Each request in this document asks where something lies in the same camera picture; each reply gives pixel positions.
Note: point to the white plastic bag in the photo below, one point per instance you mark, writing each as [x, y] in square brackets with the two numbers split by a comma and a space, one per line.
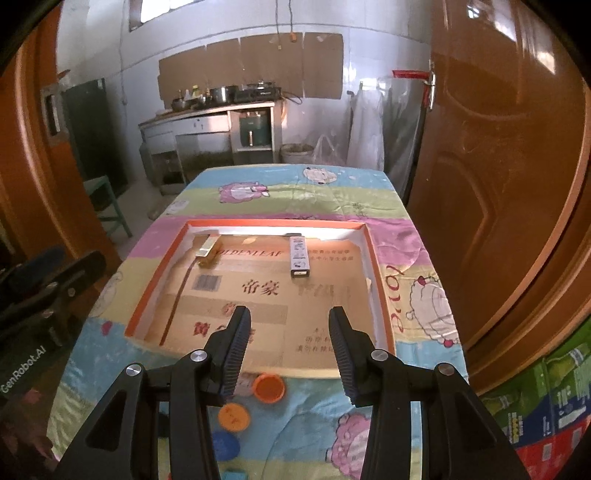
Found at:
[323, 152]

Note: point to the dark green panel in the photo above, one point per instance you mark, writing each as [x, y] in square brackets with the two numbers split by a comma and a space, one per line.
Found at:
[92, 134]

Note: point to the wooden door with latch plate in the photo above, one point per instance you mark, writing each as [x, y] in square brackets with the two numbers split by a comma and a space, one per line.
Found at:
[27, 161]

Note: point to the green printed carton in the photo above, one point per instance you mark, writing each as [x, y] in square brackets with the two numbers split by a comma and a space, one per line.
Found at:
[521, 406]
[570, 383]

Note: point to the orange bottle cap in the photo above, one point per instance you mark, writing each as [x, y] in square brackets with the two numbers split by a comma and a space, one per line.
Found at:
[234, 417]
[270, 388]

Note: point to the red paper strip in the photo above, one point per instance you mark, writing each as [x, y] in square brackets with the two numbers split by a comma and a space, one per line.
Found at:
[408, 73]

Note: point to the red printed carton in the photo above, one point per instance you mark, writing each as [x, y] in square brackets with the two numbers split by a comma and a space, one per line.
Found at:
[549, 454]

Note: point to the green wooden chair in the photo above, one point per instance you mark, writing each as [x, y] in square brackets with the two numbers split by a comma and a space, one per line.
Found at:
[99, 184]

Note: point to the small gold box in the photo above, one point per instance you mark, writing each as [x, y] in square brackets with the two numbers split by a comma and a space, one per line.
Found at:
[207, 254]

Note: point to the cardboard wall covering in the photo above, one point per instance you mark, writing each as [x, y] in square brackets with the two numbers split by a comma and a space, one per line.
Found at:
[268, 55]

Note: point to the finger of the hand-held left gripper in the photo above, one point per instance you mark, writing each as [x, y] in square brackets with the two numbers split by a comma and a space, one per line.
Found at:
[41, 265]
[69, 286]

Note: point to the black induction cooker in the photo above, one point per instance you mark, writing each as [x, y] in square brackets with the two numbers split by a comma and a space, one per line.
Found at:
[258, 94]

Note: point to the green kitchen appliance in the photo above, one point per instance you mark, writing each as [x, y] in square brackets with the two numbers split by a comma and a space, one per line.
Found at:
[254, 129]

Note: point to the shallow cardboard box orange rim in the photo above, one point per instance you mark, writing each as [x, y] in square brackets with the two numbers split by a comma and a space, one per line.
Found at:
[277, 318]

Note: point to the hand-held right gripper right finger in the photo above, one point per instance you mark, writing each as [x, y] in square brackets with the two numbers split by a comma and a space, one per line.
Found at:
[344, 360]

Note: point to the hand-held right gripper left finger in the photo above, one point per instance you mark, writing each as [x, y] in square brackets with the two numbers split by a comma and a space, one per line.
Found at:
[236, 355]

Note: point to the blue bottle cap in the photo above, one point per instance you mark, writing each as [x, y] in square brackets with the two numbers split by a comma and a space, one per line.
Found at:
[226, 445]

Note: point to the steel cooking pot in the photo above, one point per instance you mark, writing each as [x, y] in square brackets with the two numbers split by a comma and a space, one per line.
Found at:
[224, 93]

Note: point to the bright window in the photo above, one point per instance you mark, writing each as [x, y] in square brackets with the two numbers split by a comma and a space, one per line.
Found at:
[161, 9]

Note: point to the steel kitchen counter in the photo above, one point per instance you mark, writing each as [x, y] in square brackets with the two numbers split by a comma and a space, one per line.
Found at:
[207, 124]

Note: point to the clear plastic sheeting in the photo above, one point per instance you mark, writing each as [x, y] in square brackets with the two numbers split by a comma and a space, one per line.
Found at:
[367, 129]

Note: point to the white patterned cigarette box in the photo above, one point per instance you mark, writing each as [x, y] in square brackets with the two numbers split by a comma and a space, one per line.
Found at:
[299, 254]

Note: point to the metal latch plate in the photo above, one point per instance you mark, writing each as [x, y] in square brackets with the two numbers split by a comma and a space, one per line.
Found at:
[51, 110]

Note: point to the pale round bucket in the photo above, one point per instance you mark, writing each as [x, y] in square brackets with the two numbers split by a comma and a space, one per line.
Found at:
[298, 153]

